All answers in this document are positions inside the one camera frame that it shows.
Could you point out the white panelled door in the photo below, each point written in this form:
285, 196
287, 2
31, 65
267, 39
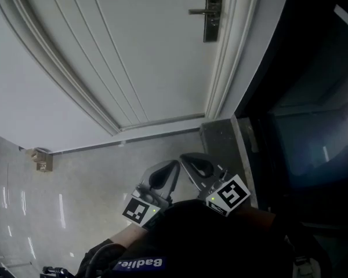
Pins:
150, 54

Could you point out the dark metal door lock plate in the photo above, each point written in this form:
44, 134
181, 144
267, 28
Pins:
211, 30

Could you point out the dark glass sliding door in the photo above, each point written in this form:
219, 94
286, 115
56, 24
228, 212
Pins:
316, 111

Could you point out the brass floor door stop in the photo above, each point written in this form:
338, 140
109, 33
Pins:
42, 159

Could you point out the dark stone threshold block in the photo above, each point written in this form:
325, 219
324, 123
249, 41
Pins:
220, 143

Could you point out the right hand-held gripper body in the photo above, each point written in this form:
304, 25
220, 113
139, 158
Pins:
230, 194

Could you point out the person's black shirt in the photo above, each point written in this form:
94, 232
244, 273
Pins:
208, 239

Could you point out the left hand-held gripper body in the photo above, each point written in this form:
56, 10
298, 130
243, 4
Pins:
142, 204

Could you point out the person's right forearm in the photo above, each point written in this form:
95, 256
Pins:
258, 217

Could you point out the white moulded door frame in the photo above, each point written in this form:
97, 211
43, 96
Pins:
75, 85

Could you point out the person's left forearm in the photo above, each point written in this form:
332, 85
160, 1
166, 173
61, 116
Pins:
127, 236

